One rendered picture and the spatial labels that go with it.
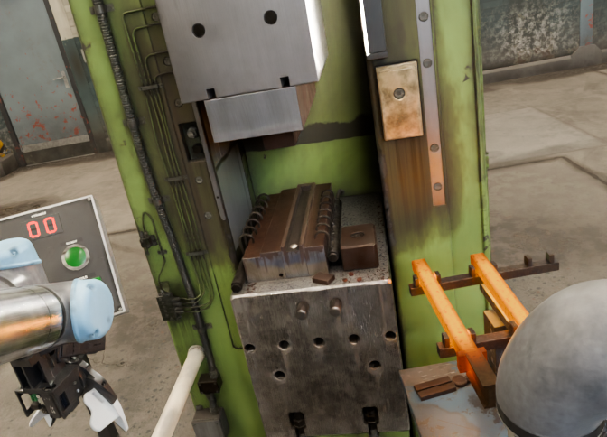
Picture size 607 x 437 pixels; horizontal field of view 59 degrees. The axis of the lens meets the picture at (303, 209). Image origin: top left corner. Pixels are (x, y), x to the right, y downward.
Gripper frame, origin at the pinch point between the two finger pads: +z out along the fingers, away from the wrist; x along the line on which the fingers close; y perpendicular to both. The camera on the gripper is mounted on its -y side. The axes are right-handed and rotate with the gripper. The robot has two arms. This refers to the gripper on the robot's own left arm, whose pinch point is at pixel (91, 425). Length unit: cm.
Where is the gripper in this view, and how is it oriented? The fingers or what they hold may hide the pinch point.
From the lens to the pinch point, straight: 104.1
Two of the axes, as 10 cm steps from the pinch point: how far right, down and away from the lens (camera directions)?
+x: 9.6, -0.6, -2.8
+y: -2.3, 4.1, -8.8
